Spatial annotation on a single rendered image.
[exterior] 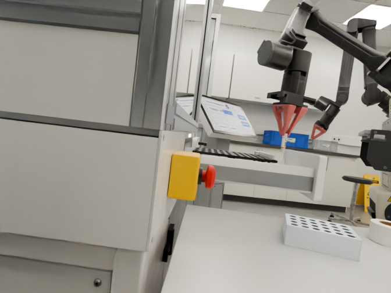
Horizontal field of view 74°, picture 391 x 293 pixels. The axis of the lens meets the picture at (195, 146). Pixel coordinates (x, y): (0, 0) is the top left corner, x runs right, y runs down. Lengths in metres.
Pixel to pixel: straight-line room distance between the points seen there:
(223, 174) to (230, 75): 3.64
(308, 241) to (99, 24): 0.48
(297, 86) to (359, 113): 4.78
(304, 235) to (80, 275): 0.37
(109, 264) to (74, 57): 0.25
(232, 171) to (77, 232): 0.40
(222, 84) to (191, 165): 3.81
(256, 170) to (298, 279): 0.30
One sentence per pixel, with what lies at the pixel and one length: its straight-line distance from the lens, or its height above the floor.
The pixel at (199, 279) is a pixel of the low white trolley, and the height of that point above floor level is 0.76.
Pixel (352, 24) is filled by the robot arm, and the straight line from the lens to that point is 1.66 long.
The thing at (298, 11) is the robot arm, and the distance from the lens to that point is 1.06.
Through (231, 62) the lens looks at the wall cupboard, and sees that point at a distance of 4.29.
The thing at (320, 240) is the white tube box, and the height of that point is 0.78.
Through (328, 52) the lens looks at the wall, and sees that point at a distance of 5.28.
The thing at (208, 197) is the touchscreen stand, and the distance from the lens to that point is 1.78.
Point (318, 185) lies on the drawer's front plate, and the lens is 0.69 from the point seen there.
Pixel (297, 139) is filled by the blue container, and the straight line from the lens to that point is 4.27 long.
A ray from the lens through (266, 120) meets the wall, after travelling 4.68.
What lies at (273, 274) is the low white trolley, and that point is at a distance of 0.43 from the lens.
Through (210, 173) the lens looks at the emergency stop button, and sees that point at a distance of 0.43.
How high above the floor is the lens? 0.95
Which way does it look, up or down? 3 degrees down
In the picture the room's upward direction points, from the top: 7 degrees clockwise
